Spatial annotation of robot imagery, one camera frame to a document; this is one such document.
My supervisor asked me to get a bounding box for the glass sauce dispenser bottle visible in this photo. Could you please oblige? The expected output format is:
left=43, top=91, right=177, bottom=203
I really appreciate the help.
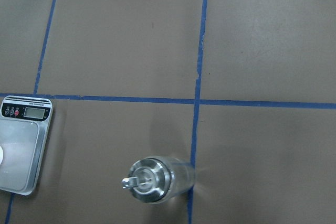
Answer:
left=121, top=156, right=195, bottom=204

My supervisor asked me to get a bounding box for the grey digital kitchen scale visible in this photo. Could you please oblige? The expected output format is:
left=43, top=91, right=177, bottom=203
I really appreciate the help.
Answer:
left=1, top=95, right=53, bottom=196

